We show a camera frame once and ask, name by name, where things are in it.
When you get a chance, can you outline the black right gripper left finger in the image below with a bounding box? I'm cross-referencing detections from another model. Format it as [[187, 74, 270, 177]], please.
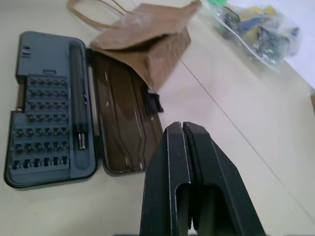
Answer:
[[139, 121, 192, 236]]

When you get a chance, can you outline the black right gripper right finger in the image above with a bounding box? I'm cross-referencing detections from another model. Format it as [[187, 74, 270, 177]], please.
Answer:
[[184, 121, 268, 236]]

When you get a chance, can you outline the brown paper bag with handles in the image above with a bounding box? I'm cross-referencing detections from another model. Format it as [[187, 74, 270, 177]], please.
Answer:
[[66, 0, 202, 93]]

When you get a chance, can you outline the tool bit case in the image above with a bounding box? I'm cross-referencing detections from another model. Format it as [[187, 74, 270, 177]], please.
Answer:
[[3, 30, 165, 189]]

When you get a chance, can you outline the clear plastic bag of items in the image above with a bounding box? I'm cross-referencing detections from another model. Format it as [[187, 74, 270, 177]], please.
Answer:
[[200, 0, 302, 72]]

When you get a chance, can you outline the green plastic bottle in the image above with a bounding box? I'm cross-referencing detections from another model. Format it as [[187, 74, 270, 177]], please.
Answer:
[[205, 0, 228, 7]]

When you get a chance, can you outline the black screwdriver handle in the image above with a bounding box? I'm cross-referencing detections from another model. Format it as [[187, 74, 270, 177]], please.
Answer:
[[69, 44, 89, 151]]

